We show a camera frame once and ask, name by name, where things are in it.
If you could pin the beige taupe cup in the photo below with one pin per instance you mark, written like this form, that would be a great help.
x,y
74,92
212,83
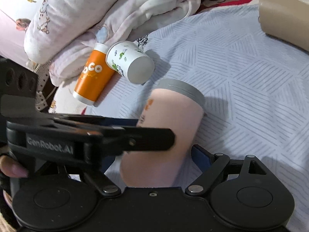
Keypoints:
x,y
286,20

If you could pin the pink cup with grey rim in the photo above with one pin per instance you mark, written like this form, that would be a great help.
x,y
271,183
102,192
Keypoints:
x,y
171,118

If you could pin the orange coco paper cup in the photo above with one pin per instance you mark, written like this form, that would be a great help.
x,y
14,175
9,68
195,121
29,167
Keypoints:
x,y
94,77

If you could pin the grey patterned cloth mat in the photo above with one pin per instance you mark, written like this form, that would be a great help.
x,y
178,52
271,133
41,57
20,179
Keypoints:
x,y
255,86

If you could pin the person's left hand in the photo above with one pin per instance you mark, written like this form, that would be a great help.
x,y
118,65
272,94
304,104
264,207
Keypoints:
x,y
10,168

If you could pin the pink white lower quilt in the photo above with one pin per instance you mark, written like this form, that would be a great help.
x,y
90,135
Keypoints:
x,y
126,20

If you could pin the white printed paper cup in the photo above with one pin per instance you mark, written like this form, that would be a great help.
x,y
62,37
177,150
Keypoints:
x,y
130,62

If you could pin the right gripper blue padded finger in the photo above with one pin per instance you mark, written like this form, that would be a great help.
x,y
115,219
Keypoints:
x,y
213,168

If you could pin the pink checked folded quilt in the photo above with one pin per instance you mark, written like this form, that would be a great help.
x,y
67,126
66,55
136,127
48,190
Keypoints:
x,y
59,22

